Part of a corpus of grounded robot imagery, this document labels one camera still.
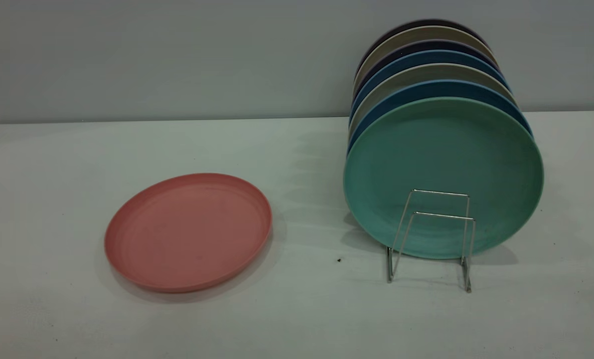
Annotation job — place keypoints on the dark purple round plate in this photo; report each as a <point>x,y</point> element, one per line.
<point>426,22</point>

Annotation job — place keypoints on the beige round plate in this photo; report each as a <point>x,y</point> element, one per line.
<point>421,33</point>
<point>426,72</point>

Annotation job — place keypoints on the light purple round plate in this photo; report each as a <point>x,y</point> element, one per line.
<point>421,46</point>

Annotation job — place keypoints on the pink round plate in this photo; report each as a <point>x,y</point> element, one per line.
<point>187,232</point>

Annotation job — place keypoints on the blue round plate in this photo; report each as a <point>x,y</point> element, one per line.
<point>436,89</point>
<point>426,56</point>

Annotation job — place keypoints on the green round plate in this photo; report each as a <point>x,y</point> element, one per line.
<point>441,149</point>

